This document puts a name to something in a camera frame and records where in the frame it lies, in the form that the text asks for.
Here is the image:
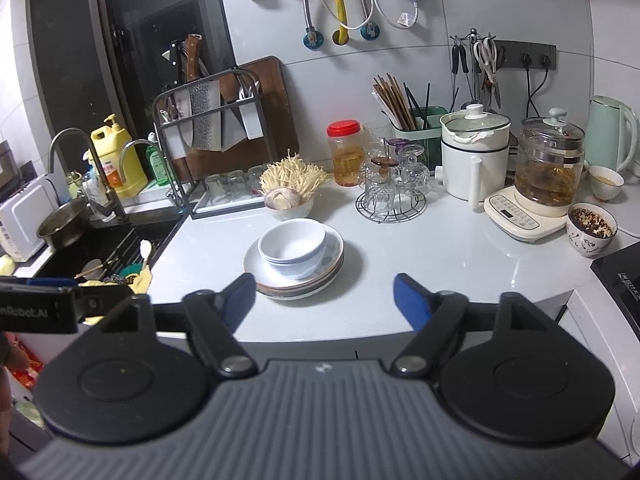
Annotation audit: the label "plain white bowl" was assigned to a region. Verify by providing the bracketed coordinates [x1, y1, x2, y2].
[257, 218, 326, 278]

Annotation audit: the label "white floral orange patterned plate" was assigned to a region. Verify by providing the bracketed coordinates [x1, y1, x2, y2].
[256, 258, 344, 301]

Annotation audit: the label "white bowl with lotus pattern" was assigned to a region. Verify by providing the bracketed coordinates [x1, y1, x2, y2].
[244, 226, 344, 290]

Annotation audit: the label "chrome kitchen faucet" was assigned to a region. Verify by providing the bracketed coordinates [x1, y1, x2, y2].
[48, 128, 155, 221]

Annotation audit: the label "kitchen scissors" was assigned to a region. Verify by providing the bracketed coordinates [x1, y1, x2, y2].
[473, 36, 501, 107]

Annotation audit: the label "person's left hand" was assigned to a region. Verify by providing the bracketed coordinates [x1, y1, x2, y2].
[0, 334, 29, 457]

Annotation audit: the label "white plate with green pattern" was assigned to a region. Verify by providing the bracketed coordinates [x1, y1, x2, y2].
[242, 223, 345, 293]

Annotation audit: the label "yellow dish cloth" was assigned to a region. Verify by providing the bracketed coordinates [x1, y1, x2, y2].
[80, 264, 153, 294]

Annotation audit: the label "small steel saucepan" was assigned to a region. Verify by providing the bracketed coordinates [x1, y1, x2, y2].
[37, 196, 90, 250]

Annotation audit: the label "white toaster box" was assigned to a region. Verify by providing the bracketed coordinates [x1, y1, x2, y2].
[0, 176, 58, 263]

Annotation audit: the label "small bowl with garlic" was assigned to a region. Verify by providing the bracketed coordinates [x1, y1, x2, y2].
[264, 188, 314, 221]

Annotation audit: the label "black dish drying rack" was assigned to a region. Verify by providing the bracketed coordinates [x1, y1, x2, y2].
[152, 67, 277, 210]

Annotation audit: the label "yellow dish soap bottle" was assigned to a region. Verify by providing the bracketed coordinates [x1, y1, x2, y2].
[90, 114, 148, 200]

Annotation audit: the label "bowl of chili flakes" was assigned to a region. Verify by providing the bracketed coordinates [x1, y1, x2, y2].
[566, 203, 618, 258]

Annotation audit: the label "green chopstick holder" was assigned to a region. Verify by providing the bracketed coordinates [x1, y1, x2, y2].
[388, 106, 448, 170]

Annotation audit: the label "white electric cooking pot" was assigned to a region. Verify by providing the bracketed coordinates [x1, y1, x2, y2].
[434, 104, 511, 210]

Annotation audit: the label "black induction cooktop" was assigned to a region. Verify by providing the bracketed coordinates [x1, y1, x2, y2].
[590, 242, 640, 336]

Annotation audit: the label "steel cleaver knife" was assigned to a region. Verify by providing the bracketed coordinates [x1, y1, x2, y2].
[189, 80, 222, 152]

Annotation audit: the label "glass health kettle with base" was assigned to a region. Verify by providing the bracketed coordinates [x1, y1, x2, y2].
[484, 107, 585, 243]

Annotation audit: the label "wooden cutting board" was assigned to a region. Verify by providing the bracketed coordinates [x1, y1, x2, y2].
[178, 56, 299, 180]

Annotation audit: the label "red lid glass jar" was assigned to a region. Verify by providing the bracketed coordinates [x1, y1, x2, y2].
[326, 119, 364, 186]

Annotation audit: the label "small tea cup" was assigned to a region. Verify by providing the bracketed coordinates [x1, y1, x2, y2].
[588, 165, 625, 202]

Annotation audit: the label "mint green electric kettle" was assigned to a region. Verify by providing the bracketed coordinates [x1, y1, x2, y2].
[585, 96, 639, 172]

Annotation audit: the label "metal wire glass rack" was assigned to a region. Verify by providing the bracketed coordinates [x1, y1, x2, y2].
[355, 139, 431, 224]

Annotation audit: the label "black wall power strip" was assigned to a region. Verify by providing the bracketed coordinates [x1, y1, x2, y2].
[495, 39, 558, 70]

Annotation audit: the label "yellow gas hose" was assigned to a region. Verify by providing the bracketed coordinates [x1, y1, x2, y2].
[321, 0, 352, 45]

